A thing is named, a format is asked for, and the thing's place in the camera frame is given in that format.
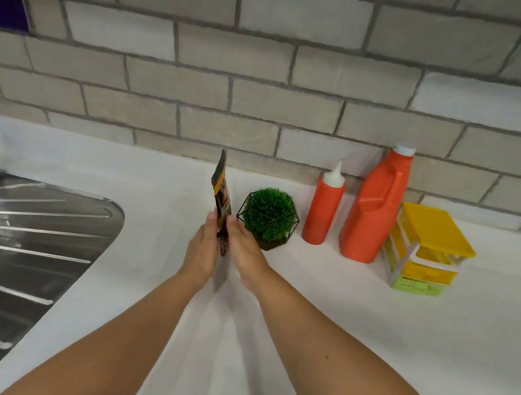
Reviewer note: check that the person's right hand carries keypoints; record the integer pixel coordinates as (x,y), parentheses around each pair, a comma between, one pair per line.
(247,258)

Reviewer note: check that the person's left hand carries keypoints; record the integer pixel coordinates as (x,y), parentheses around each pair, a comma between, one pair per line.
(200,254)

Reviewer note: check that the green plant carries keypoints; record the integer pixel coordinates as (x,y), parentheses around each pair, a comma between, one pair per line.
(267,213)

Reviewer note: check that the black coffee granules pouch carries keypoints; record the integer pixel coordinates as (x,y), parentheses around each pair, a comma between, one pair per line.
(222,193)

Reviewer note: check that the red squeeze bottle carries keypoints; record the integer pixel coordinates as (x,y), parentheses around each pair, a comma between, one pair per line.
(323,211)

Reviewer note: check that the orange plastic jug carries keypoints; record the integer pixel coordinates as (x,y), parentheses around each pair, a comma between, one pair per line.
(370,214)

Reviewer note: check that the yellow mini drawer organizer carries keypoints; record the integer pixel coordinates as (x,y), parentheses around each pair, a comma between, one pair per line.
(436,228)

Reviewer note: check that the person's left forearm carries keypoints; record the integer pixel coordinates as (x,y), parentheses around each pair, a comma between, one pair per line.
(113,350)

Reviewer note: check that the person's right forearm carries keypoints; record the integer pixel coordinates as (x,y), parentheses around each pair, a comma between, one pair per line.
(358,383)

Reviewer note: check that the white countertop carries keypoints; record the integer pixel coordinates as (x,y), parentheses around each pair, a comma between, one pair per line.
(462,366)

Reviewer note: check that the steel sink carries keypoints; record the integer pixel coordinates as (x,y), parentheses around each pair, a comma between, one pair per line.
(3,260)

